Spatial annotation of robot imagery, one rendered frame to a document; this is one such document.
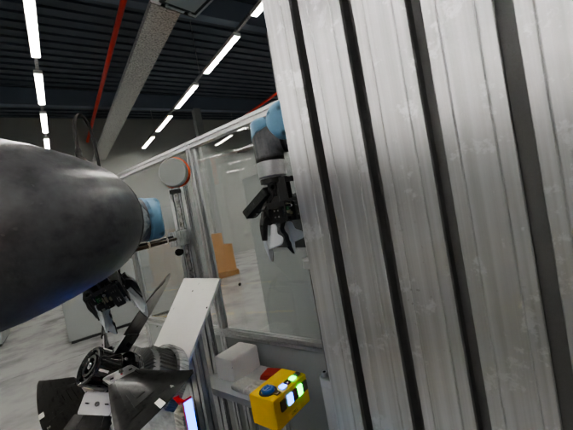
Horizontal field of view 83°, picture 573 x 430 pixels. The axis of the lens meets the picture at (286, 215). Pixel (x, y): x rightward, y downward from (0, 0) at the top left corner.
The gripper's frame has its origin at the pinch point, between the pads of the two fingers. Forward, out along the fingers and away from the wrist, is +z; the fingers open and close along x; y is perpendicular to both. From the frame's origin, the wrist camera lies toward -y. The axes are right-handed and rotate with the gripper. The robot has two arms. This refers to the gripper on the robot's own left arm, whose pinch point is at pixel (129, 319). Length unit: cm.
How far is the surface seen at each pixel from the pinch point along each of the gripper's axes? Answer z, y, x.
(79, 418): 33.0, -16.9, -27.9
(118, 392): 25.3, -8.9, -13.6
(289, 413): 46, 14, 23
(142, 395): 24.9, -2.4, -7.7
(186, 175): 1, -93, 40
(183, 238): 24, -75, 25
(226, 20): -101, -627, 318
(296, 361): 81, -25, 42
